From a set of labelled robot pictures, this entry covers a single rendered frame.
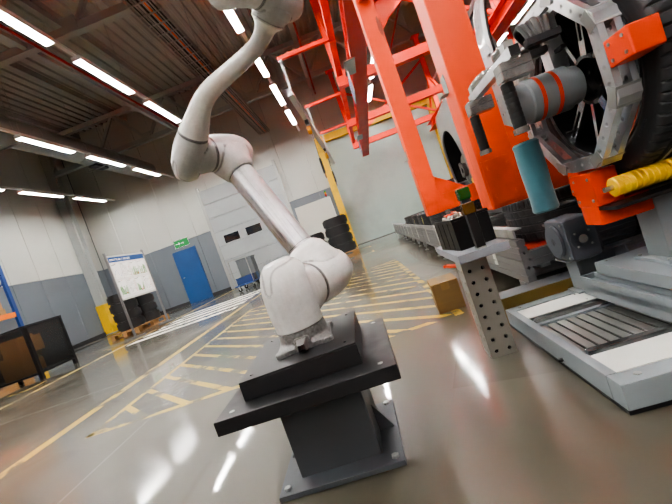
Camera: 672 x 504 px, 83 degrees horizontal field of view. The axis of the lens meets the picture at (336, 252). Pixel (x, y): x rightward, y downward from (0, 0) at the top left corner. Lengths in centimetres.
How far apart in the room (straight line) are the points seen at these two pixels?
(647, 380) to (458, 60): 140
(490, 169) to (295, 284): 109
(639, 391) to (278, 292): 95
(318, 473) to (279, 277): 58
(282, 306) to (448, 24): 144
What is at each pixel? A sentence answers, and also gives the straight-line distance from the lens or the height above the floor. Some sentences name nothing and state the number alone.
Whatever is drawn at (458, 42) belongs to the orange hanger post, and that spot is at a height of 127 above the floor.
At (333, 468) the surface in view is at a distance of 127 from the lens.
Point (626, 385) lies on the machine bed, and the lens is 120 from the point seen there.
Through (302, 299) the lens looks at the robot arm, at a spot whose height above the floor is 50.
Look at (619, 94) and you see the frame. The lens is 127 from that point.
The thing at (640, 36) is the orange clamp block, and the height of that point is 85.
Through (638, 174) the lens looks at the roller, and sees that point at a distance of 141.
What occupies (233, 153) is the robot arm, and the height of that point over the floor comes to 106.
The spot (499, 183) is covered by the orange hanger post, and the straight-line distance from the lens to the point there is 187.
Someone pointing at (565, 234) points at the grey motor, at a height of 35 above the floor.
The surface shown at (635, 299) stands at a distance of 156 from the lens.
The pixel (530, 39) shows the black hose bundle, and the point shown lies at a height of 97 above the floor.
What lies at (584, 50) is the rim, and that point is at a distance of 155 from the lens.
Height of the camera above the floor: 65
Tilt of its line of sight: 2 degrees down
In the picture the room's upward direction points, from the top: 20 degrees counter-clockwise
